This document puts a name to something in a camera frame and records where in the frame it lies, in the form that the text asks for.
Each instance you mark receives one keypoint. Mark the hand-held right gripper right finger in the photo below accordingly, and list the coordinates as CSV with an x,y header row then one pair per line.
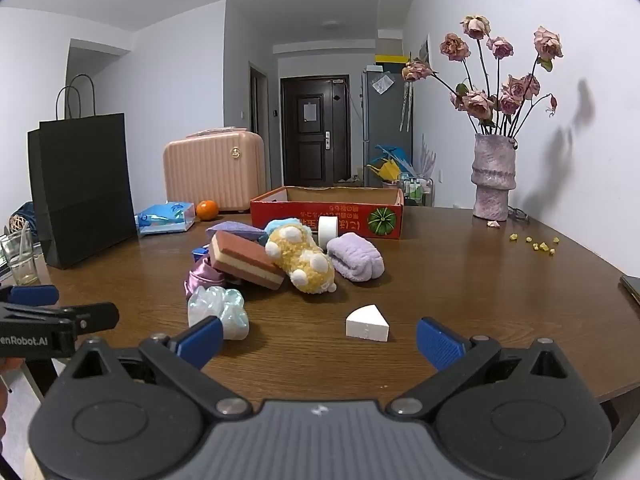
x,y
440,342

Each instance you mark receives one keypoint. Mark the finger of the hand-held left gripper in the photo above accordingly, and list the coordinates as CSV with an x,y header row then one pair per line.
x,y
35,295
95,316

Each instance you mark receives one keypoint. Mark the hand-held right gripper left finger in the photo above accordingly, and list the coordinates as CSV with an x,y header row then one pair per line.
x,y
200,342

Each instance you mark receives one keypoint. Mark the iridescent white scrunchie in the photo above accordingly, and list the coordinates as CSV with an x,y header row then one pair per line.
x,y
220,305

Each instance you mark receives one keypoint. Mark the purple satin scrunchie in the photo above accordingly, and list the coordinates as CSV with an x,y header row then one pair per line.
x,y
202,275

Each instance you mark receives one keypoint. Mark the white wedge sponge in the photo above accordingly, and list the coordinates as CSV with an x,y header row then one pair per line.
x,y
365,325

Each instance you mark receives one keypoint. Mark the small blue box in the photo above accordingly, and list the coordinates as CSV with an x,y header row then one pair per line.
x,y
201,252

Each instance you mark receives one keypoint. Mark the brown layered sponge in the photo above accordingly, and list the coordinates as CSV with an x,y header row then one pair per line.
x,y
240,260

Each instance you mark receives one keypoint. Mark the lavender cloth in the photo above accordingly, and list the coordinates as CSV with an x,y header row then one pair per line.
x,y
235,230

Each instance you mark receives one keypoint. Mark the lilac fluffy headband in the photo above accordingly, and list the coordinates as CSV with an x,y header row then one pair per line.
x,y
355,257

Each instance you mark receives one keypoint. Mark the yellow plush toy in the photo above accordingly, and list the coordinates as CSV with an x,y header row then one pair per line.
x,y
300,260

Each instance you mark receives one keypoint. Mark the white foam roll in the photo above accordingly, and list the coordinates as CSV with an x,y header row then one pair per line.
x,y
327,232

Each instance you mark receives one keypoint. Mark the red cardboard box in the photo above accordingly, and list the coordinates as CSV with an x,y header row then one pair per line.
x,y
300,212

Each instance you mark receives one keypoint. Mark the clear drinking glass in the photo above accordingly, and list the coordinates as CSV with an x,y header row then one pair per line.
x,y
20,265

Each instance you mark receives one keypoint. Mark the rattan ball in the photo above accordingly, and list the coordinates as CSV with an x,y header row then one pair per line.
x,y
18,222

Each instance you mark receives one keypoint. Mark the black paper bag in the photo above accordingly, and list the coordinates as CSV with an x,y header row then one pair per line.
x,y
80,185

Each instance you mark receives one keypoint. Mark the blue tissue pack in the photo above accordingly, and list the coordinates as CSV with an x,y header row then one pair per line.
x,y
165,217

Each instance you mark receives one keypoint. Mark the orange fruit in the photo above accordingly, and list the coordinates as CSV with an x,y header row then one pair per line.
x,y
207,210

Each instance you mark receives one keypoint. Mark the scattered yellow crumbs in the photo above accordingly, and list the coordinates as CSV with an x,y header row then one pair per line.
x,y
542,246

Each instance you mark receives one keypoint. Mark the trolley cart with bottles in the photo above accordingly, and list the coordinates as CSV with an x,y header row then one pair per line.
x,y
415,190

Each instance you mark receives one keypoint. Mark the pink ribbed suitcase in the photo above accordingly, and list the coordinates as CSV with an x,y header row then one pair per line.
x,y
215,170

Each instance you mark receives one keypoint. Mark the pink textured vase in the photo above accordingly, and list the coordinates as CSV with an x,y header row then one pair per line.
x,y
492,175

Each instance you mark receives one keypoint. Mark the yellow watering can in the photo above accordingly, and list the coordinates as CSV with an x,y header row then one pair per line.
x,y
382,170

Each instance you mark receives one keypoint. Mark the dark flat device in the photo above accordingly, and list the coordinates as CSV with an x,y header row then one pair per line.
x,y
631,290

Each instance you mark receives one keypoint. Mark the dark brown entrance door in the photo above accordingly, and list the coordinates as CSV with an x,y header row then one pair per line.
x,y
312,160

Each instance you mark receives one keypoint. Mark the grey refrigerator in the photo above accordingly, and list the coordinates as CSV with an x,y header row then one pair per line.
x,y
385,125

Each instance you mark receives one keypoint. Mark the dried pink rose bouquet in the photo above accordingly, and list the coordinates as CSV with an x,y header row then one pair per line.
x,y
477,102

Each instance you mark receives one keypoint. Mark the white paper on door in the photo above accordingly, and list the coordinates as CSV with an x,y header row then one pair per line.
x,y
310,112

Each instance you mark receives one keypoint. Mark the clear plastic bag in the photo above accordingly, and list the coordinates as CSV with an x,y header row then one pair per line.
x,y
383,84

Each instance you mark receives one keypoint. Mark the yellow and black box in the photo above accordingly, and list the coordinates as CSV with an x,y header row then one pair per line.
x,y
389,57

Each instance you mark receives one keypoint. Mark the round ceiling lamp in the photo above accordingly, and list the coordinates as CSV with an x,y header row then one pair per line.
x,y
330,23

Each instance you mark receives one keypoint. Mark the white wall electrical panel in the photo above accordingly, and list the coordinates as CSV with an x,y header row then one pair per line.
x,y
426,49

